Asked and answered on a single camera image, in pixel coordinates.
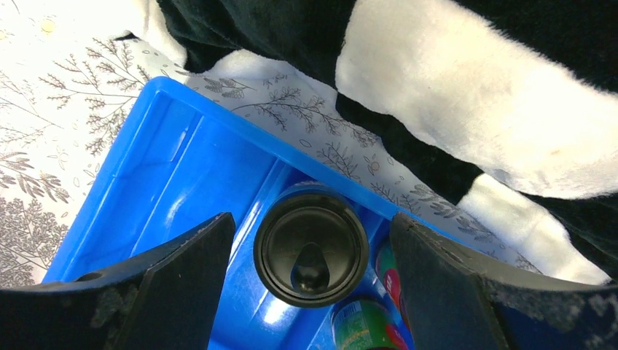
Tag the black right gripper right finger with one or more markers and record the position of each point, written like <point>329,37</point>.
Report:
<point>458,298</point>

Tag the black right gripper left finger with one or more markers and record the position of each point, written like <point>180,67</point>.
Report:
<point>163,298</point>

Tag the yellow cap sauce bottle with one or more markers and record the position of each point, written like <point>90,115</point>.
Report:
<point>362,324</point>
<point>388,275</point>

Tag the black cap shaker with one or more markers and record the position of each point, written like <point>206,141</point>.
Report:
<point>311,249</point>

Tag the black white checkered pillow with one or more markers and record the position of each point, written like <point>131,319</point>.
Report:
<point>507,109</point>

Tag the floral pattern table mat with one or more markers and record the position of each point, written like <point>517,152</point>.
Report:
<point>66,93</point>

